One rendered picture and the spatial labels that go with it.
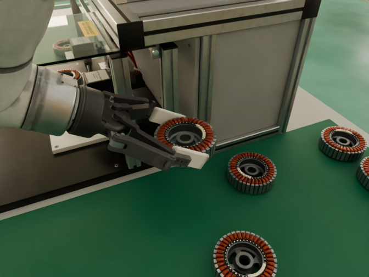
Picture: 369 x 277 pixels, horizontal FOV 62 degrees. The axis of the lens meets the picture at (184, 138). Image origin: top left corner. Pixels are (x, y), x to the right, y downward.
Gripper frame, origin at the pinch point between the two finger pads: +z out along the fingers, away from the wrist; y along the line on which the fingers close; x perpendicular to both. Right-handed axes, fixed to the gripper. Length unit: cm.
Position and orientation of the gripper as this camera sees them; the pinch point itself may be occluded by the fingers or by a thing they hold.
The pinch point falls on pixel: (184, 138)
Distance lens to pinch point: 55.9
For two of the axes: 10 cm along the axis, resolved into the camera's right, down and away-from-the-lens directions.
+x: -4.8, 7.7, 4.2
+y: -3.2, -6.0, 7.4
